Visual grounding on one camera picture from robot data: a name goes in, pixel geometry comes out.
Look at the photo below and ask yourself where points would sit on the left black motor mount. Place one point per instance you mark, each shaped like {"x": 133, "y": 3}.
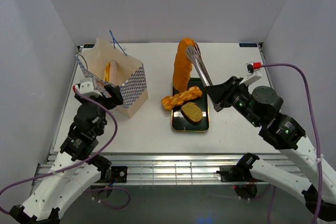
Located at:
{"x": 117, "y": 174}

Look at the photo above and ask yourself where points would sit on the metal tongs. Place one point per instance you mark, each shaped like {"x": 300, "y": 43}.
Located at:
{"x": 193, "y": 54}

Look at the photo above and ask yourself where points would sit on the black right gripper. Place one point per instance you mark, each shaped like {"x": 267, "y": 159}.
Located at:
{"x": 220, "y": 93}

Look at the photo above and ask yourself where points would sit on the long cream-filled bread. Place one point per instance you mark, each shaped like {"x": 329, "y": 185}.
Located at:
{"x": 110, "y": 72}

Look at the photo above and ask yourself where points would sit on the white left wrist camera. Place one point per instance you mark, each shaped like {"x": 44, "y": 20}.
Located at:
{"x": 87, "y": 87}

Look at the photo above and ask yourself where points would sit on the twisted orange bread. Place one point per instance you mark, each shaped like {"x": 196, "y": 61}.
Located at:
{"x": 169, "y": 102}

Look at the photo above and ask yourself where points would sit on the large orange bread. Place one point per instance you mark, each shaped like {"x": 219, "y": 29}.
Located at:
{"x": 182, "y": 66}

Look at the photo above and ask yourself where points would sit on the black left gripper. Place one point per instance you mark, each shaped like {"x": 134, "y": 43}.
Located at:
{"x": 112, "y": 102}

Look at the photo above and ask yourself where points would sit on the aluminium frame rail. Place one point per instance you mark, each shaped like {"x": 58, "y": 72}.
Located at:
{"x": 173, "y": 170}

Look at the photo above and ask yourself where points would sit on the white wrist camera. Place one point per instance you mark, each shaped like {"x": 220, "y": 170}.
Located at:
{"x": 87, "y": 87}
{"x": 253, "y": 73}

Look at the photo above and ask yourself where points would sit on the right black motor mount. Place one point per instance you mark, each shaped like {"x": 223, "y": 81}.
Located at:
{"x": 232, "y": 174}

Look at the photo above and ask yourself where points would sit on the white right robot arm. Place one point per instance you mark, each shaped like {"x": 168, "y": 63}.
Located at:
{"x": 261, "y": 107}

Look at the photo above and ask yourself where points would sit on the black motor mount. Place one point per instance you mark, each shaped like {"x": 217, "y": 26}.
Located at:
{"x": 232, "y": 174}
{"x": 117, "y": 174}

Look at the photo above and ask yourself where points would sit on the yellow-green bread slice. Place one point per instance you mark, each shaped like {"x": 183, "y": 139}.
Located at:
{"x": 192, "y": 112}

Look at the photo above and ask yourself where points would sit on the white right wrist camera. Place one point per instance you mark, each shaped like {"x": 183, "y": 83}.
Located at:
{"x": 253, "y": 73}

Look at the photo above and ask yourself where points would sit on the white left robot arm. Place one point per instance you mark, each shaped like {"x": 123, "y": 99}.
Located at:
{"x": 75, "y": 167}

